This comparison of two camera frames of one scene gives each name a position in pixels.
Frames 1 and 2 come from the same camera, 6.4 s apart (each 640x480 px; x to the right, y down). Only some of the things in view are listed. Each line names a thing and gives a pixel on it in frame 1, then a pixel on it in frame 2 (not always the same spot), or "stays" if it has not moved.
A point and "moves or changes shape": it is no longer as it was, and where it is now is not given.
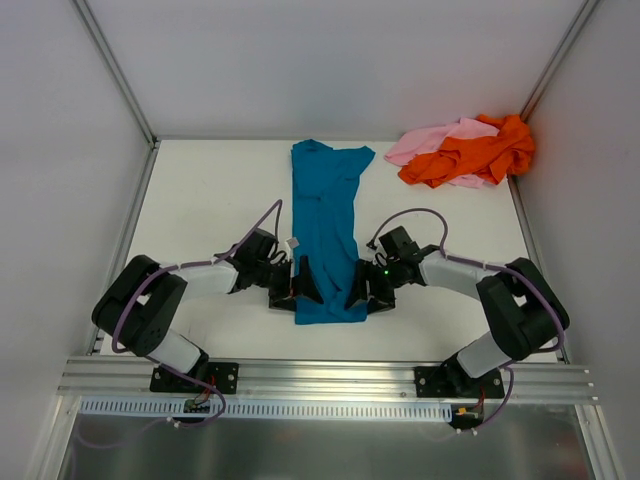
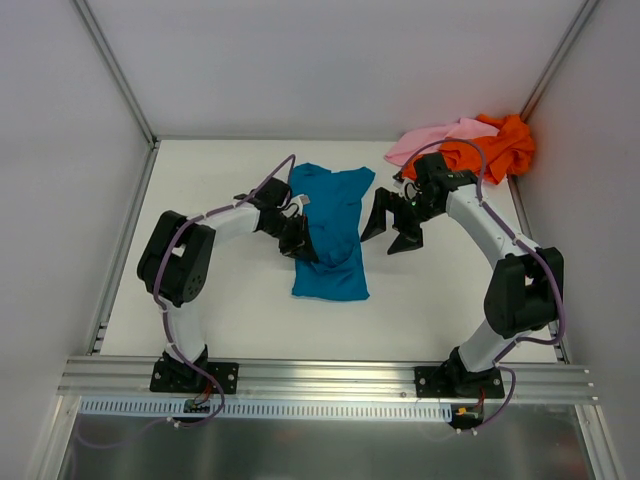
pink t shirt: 420,141 stays
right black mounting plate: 452,381 stays
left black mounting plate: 223,375 stays
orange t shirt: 491,157 stays
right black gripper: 375,284 -> 400,214
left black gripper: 283,285 -> 291,232
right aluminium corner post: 558,58 stays
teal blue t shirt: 324,182 moves or changes shape
